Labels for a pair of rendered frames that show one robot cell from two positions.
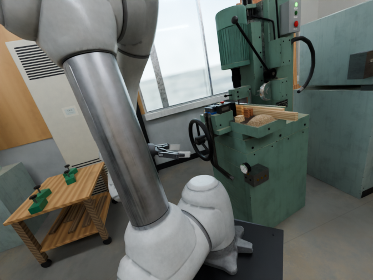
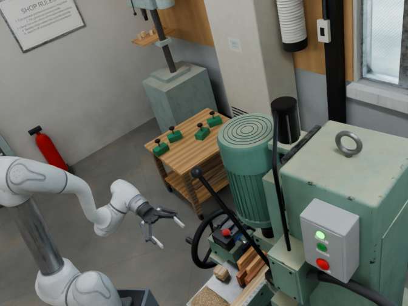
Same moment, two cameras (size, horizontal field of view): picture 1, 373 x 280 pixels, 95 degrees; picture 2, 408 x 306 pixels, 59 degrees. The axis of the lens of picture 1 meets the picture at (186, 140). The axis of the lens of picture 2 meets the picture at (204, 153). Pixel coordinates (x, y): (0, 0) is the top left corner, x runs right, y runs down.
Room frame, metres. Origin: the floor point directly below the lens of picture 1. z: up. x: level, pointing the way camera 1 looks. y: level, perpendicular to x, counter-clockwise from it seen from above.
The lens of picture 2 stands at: (0.83, -1.17, 2.06)
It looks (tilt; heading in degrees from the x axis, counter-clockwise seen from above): 35 degrees down; 76
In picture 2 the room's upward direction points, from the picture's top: 18 degrees counter-clockwise
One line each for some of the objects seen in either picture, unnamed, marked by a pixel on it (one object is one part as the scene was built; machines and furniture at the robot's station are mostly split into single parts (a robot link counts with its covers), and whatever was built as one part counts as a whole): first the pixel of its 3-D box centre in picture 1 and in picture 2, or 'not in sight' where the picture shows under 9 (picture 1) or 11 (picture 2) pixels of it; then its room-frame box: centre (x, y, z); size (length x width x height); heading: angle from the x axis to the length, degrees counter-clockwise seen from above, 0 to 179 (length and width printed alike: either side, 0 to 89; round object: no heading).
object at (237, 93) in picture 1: (240, 93); (275, 244); (1.16, -0.42, 1.03); 0.14 x 0.07 x 0.09; 111
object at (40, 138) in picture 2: not in sight; (50, 152); (0.18, 2.38, 0.30); 0.19 x 0.18 x 0.60; 102
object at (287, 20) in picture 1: (290, 18); (330, 241); (1.14, -0.75, 1.40); 0.10 x 0.06 x 0.16; 111
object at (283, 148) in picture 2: (247, 3); (289, 133); (1.21, -0.53, 1.54); 0.08 x 0.08 x 0.17; 21
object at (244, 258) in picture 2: (233, 110); (254, 254); (1.10, -0.35, 0.94); 0.16 x 0.02 x 0.08; 21
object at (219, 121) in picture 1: (218, 118); (233, 241); (1.07, -0.23, 0.91); 0.15 x 0.14 x 0.09; 21
